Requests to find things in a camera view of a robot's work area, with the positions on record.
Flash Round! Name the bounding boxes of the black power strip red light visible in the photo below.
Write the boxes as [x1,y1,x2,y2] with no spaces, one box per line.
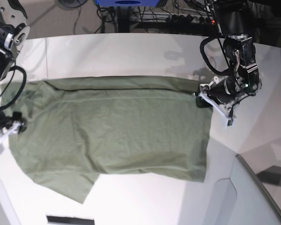
[166,14,215,24]

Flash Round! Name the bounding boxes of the blue box with oval hole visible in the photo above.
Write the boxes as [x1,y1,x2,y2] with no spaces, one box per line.
[94,0,159,7]

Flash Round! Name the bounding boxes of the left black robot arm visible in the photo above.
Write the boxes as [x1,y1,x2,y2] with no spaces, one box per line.
[196,0,281,127]

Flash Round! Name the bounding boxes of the olive green t-shirt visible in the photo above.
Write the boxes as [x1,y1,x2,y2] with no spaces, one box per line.
[5,76,212,203]

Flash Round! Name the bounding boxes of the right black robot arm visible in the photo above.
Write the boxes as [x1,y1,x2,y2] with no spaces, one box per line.
[0,0,30,153]

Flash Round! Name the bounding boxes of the black table leg post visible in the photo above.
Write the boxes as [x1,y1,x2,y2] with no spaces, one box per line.
[116,6,133,33]

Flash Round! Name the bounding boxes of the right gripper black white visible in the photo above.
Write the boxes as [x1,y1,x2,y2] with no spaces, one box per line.
[0,111,27,154]

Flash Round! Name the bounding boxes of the white curved panel right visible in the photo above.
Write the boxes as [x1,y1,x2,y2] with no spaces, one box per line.
[203,155,281,225]

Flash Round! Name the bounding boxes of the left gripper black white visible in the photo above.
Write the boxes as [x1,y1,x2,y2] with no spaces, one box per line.
[194,76,248,127]

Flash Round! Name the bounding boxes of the white panel left corner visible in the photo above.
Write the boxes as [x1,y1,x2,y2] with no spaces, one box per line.
[0,179,21,225]

